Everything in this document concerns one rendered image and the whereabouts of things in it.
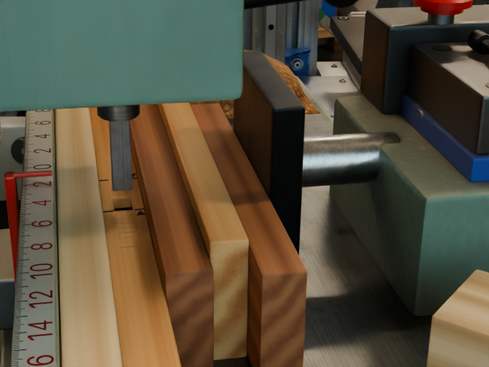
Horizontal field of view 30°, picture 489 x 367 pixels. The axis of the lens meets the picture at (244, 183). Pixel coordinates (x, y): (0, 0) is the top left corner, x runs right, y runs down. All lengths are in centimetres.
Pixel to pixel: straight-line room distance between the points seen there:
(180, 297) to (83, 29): 11
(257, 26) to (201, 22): 88
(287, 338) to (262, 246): 4
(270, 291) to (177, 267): 4
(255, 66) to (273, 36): 79
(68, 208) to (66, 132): 9
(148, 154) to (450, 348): 19
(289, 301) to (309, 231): 14
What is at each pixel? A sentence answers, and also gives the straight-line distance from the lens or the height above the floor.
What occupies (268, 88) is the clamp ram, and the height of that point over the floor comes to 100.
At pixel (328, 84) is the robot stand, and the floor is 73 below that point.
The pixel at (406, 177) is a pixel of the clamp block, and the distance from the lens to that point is 42.
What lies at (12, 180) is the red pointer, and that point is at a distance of 42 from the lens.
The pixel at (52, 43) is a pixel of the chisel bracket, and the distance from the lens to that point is 36.
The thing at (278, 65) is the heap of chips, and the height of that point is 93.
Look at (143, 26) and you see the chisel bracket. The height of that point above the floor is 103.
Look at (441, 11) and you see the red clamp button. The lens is 48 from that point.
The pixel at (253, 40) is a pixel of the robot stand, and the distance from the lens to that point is 125.
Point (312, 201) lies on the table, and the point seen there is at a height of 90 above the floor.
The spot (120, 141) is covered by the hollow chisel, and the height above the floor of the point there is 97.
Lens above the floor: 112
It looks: 24 degrees down
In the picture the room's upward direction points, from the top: 1 degrees clockwise
